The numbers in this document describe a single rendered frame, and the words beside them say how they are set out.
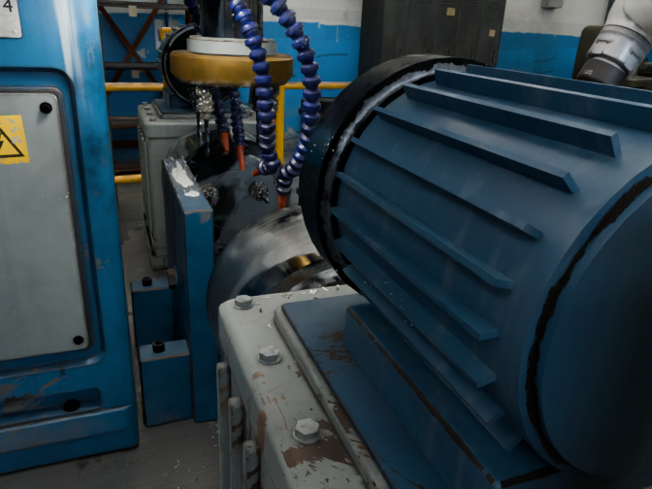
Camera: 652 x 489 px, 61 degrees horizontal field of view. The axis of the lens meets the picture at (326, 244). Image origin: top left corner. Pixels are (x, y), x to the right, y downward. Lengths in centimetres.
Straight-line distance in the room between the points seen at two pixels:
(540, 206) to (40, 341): 66
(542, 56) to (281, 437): 808
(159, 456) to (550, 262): 74
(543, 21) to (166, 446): 776
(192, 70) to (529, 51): 746
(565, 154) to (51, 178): 57
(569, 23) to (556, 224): 837
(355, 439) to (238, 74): 57
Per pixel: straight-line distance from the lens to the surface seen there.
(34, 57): 69
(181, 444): 89
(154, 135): 132
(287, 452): 34
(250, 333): 44
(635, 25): 115
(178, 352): 87
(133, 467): 87
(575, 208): 22
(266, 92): 71
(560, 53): 854
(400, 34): 631
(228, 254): 69
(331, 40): 644
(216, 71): 80
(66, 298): 76
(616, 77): 113
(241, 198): 115
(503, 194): 24
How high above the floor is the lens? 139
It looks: 22 degrees down
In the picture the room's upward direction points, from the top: 3 degrees clockwise
